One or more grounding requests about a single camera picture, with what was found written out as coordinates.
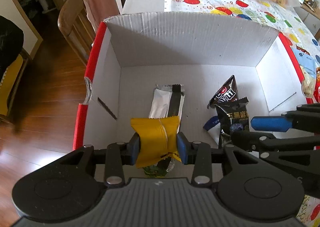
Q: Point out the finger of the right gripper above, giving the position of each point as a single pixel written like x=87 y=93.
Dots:
x=271 y=123

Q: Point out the black sesame snack packet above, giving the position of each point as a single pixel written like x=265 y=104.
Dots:
x=233 y=115

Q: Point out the light blue snack packet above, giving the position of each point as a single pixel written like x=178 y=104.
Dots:
x=306 y=61

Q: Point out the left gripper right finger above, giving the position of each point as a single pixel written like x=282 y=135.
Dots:
x=196 y=153

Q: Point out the yellow snack packet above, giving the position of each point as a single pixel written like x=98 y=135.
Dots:
x=158 y=139

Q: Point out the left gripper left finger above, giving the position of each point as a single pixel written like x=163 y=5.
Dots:
x=119 y=154

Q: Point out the white blue snack packet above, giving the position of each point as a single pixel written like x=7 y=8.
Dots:
x=213 y=128

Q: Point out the silver foil biscuit pack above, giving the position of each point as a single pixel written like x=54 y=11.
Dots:
x=167 y=101

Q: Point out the balloon birthday tablecloth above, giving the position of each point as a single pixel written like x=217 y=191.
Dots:
x=265 y=12

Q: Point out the wooden chair with pink towel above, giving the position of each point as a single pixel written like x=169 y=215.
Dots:
x=79 y=21

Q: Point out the red cardboard box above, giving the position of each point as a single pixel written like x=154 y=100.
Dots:
x=133 y=53

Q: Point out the dark brown chocolate packet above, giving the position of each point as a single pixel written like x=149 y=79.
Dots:
x=228 y=92

